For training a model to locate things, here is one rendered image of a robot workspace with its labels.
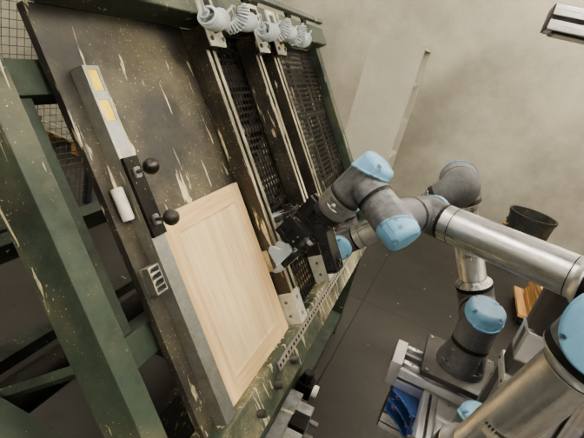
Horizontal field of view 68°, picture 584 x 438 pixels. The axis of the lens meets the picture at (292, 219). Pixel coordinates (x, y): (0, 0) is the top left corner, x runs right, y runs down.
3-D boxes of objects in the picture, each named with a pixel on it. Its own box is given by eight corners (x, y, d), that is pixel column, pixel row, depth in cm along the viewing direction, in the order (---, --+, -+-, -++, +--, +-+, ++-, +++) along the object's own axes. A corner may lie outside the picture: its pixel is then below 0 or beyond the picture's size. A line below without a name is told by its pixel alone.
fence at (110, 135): (215, 426, 116) (227, 426, 114) (69, 71, 99) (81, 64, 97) (223, 413, 120) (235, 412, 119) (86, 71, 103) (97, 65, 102)
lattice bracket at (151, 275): (149, 297, 105) (158, 295, 104) (137, 270, 104) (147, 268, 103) (159, 290, 109) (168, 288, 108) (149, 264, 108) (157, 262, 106)
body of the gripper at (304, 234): (286, 222, 103) (320, 189, 97) (311, 250, 102) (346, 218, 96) (272, 232, 96) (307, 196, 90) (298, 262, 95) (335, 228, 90)
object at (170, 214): (149, 229, 106) (169, 228, 95) (143, 215, 105) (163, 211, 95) (163, 223, 108) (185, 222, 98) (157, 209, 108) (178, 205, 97)
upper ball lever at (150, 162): (130, 182, 104) (149, 175, 93) (124, 168, 103) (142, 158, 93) (145, 177, 106) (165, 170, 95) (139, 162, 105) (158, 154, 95)
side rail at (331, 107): (351, 222, 285) (368, 218, 281) (299, 54, 266) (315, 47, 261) (355, 218, 292) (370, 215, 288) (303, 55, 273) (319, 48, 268)
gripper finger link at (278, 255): (261, 256, 104) (284, 233, 99) (277, 275, 103) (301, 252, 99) (255, 261, 101) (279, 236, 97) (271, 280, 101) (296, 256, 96)
